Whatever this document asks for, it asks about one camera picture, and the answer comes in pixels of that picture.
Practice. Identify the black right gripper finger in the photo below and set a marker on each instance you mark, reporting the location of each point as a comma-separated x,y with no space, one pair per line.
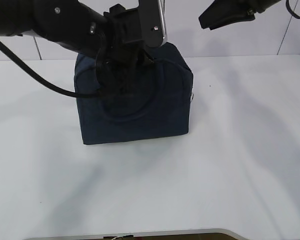
213,22
226,7

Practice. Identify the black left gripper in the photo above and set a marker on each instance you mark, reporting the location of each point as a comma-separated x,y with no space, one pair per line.
122,49

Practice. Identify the navy blue lunch bag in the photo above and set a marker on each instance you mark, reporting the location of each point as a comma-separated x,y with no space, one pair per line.
157,104

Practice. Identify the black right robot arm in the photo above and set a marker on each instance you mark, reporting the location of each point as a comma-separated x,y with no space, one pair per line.
259,6

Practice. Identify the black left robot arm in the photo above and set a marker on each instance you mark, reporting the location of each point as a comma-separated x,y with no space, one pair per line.
69,23

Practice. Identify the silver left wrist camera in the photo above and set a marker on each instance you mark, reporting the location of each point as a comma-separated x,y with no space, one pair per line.
152,22

